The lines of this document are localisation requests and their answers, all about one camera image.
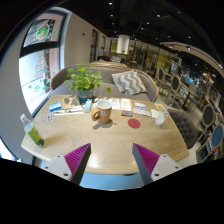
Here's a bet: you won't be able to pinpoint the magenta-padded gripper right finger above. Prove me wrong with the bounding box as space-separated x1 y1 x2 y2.
132 143 183 186

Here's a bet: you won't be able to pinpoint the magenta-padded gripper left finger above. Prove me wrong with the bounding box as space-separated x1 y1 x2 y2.
41 143 92 186

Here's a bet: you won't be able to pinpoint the clear green-labelled drink bottle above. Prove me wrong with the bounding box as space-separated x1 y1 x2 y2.
19 113 46 149

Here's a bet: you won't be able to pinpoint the flat round red coaster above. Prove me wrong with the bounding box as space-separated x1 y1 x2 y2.
127 118 142 130

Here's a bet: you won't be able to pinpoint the clear plastic cup with straw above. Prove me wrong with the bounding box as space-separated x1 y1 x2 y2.
154 103 174 128

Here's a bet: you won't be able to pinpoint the white paper napkin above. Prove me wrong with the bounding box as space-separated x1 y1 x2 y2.
150 108 161 119

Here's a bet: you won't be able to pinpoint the white printed card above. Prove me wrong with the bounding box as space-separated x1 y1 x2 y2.
133 108 153 118

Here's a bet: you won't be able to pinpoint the grey tufted armchair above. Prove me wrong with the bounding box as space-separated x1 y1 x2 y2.
166 107 201 149

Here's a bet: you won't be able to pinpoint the tan mug with white inside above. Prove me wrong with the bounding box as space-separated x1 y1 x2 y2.
90 99 113 125

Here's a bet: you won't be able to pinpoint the blue white card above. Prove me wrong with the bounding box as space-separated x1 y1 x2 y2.
133 102 147 111

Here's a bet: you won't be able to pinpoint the yellow square card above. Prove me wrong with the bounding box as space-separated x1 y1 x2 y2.
154 103 166 112

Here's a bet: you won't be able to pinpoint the small blue white box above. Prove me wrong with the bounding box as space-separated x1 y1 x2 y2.
83 98 93 113

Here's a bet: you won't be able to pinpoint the blue white flat pack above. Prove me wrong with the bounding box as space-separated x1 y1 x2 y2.
48 101 63 113

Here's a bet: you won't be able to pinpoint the brown card with leaf shapes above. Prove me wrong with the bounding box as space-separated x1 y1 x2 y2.
61 95 83 110

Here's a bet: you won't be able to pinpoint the orange-edged white booklet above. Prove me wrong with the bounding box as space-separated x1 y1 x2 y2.
120 98 134 113

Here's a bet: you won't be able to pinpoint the white leaflet with food pictures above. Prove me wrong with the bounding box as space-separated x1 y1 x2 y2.
109 97 122 111

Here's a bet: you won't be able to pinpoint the group of round-backed chairs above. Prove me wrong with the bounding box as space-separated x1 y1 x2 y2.
153 64 224 164

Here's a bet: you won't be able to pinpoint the grey white chevron cushion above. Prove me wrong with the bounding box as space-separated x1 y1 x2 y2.
110 70 148 97

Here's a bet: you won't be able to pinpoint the green potted plant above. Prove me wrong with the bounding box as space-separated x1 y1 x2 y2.
63 64 113 104

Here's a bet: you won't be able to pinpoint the grey curved sofa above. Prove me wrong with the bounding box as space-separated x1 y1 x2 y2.
49 63 160 103

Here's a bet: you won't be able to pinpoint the window with festive decals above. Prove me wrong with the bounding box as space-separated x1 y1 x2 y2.
18 11 68 116

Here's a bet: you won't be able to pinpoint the white round pillar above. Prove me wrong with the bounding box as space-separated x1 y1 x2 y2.
115 34 131 55

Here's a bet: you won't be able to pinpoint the ceiling spot lights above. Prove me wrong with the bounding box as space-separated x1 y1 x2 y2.
106 1 221 68

